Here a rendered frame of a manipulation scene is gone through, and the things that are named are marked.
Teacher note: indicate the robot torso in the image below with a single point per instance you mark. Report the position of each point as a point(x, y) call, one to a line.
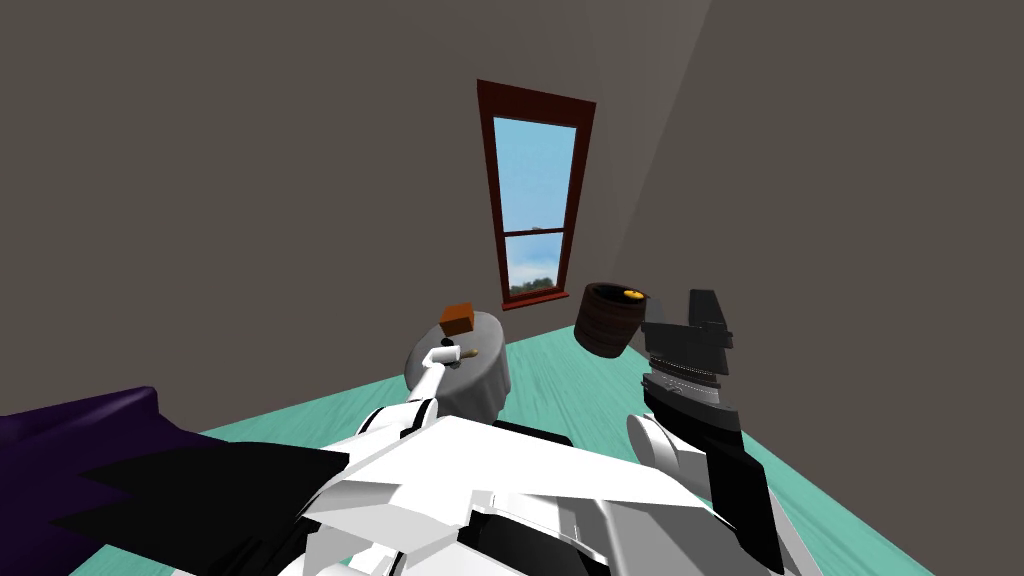
point(496, 480)

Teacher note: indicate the round grey table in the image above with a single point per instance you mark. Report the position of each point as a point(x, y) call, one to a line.
point(480, 384)

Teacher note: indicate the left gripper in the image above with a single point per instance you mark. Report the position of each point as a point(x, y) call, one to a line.
point(448, 354)

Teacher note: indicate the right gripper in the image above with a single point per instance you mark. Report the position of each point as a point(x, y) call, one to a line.
point(692, 348)

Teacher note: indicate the dark purple sofa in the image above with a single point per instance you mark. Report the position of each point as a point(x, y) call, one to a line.
point(48, 448)

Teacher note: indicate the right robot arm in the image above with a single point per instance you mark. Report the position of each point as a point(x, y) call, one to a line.
point(720, 448)

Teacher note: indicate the red framed window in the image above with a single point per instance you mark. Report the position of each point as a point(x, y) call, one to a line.
point(532, 192)

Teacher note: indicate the dark brown wooden barrel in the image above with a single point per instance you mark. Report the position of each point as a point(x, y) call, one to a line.
point(604, 324)

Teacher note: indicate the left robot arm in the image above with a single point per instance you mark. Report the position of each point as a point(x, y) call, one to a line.
point(424, 382)

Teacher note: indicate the orange brown box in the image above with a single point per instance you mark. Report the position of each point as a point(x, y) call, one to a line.
point(458, 320)

